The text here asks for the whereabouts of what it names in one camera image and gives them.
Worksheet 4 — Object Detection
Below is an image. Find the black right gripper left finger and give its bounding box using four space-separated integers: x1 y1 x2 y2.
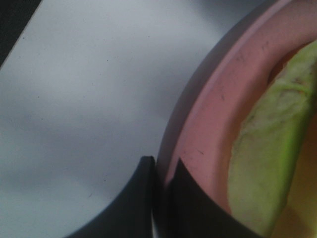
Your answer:
68 156 155 238

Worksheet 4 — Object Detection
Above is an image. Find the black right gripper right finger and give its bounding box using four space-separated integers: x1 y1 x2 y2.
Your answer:
170 160 259 238

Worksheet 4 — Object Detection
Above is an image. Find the toast sandwich with lettuce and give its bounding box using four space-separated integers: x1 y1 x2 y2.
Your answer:
227 42 317 238

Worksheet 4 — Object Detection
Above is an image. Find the pink round plate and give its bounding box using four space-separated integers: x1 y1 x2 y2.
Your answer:
158 0 317 216

